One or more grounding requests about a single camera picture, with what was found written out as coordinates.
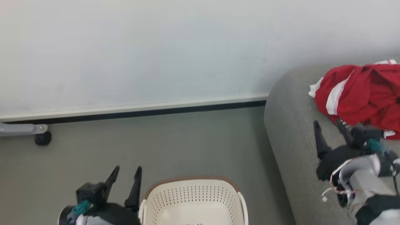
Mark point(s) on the grey metal furniture leg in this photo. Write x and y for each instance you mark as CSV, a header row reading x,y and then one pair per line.
x,y
18,128

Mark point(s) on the white and black baseboard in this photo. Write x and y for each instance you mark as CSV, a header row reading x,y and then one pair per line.
x,y
125,112

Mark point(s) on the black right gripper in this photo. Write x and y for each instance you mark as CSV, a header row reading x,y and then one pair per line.
x,y
340,159

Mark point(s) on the black caster wheel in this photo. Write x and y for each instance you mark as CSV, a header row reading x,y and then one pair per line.
x,y
42,138

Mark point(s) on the grey fabric sofa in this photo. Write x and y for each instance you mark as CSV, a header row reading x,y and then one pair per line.
x,y
293,131

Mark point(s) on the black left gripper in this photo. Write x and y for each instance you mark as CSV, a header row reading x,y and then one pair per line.
x,y
93,192

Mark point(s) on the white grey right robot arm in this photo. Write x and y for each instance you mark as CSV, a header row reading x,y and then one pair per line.
x,y
364,184

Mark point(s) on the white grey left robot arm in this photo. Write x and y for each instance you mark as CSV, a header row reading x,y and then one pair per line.
x,y
81,220

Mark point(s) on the cream perforated plastic laundry basket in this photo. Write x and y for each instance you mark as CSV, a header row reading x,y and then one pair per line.
x,y
193,200

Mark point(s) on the red thin knit shirt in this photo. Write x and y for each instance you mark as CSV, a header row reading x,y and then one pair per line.
x,y
365,93

